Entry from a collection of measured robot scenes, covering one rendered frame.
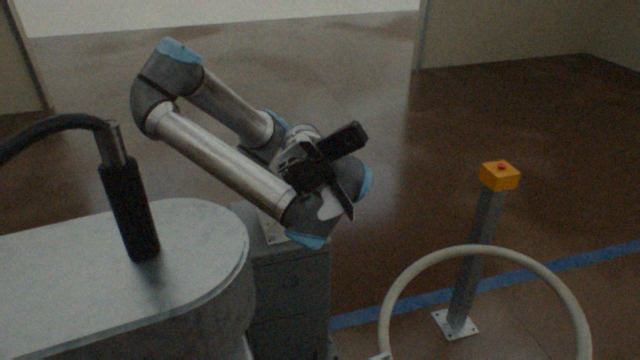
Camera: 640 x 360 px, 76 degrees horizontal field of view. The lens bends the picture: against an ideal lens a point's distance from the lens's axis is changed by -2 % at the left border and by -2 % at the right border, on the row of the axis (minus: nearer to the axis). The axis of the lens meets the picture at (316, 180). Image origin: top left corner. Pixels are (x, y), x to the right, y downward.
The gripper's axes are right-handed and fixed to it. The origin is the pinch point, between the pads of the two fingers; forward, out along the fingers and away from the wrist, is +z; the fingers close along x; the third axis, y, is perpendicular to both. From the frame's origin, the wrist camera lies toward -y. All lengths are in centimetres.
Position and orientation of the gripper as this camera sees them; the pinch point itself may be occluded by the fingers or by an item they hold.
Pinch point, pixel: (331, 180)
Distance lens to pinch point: 62.3
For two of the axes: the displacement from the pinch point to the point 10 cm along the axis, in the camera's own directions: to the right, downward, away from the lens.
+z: 1.1, 2.8, -9.5
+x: -5.3, -7.9, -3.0
